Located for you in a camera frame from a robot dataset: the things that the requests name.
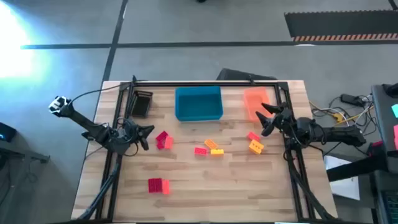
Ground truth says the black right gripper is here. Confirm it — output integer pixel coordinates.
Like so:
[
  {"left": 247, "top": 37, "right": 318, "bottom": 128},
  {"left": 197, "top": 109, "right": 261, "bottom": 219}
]
[{"left": 255, "top": 102, "right": 299, "bottom": 138}]

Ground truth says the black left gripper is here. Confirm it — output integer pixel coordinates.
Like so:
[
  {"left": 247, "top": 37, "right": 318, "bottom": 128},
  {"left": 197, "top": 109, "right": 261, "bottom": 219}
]
[{"left": 117, "top": 119, "right": 155, "bottom": 154}]

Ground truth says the orange translucent plastic bin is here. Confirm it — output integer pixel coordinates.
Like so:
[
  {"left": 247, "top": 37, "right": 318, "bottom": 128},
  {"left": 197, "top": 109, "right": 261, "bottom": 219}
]
[{"left": 243, "top": 87, "right": 274, "bottom": 122}]

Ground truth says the black mesh basket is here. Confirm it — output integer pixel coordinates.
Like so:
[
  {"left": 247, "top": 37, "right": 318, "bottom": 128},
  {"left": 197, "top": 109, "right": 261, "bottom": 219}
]
[{"left": 129, "top": 90, "right": 154, "bottom": 118}]

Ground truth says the black flat case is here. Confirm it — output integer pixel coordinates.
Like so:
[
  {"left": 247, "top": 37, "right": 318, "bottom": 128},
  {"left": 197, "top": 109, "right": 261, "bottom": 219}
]
[{"left": 216, "top": 67, "right": 278, "bottom": 82}]

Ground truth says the blue plastic bin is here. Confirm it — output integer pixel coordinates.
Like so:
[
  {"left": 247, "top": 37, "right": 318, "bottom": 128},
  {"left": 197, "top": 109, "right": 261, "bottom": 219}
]
[{"left": 175, "top": 85, "right": 224, "bottom": 122}]

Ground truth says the black power adapter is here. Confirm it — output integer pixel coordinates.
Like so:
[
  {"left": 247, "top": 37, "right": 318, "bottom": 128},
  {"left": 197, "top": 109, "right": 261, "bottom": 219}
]
[{"left": 340, "top": 93, "right": 364, "bottom": 106}]

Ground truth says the black bar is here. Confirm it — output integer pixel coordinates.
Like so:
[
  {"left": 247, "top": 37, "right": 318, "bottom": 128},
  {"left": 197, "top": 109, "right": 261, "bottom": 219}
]
[{"left": 326, "top": 154, "right": 389, "bottom": 183}]

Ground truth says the white paper sheet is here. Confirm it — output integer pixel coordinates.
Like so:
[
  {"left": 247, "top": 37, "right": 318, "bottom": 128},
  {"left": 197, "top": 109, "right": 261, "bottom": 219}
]
[{"left": 323, "top": 154, "right": 361, "bottom": 202}]

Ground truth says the black hazard-striped floor mat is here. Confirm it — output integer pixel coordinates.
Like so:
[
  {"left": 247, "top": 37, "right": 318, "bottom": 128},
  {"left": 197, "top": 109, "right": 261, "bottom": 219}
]
[{"left": 284, "top": 9, "right": 398, "bottom": 43}]

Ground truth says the black side table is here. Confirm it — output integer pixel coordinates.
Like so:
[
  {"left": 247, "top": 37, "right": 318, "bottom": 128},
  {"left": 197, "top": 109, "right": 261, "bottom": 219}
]
[{"left": 371, "top": 83, "right": 398, "bottom": 175}]

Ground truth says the black rounded object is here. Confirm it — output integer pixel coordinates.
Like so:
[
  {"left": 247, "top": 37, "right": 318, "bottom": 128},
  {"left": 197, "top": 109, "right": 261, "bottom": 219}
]
[{"left": 381, "top": 82, "right": 398, "bottom": 98}]

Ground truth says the dark grey desk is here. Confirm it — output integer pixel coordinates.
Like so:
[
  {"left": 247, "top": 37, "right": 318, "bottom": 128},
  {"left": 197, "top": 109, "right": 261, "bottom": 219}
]
[{"left": 0, "top": 121, "right": 51, "bottom": 224}]

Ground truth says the black device with blue light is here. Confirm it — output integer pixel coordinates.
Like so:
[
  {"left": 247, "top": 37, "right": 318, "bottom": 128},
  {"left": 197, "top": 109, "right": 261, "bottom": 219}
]
[{"left": 0, "top": 122, "right": 17, "bottom": 143}]

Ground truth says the black grid device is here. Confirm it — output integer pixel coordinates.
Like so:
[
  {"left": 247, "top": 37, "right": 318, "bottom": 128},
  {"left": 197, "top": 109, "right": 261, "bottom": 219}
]
[{"left": 371, "top": 170, "right": 398, "bottom": 224}]

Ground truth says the black aluminium table frame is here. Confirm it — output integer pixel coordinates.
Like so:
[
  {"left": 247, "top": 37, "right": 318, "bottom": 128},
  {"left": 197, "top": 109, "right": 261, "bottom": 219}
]
[{"left": 77, "top": 80, "right": 335, "bottom": 223}]

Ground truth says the white cable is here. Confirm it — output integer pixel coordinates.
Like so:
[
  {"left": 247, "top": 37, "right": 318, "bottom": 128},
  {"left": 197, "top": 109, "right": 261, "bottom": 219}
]
[{"left": 310, "top": 102, "right": 352, "bottom": 131}]

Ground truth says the yellow cable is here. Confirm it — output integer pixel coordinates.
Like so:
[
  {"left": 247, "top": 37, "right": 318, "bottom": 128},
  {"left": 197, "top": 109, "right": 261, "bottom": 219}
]
[{"left": 310, "top": 105, "right": 376, "bottom": 123}]

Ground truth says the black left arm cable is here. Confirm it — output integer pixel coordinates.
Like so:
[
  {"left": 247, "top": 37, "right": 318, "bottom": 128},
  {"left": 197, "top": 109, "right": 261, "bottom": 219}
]
[{"left": 67, "top": 79, "right": 147, "bottom": 105}]

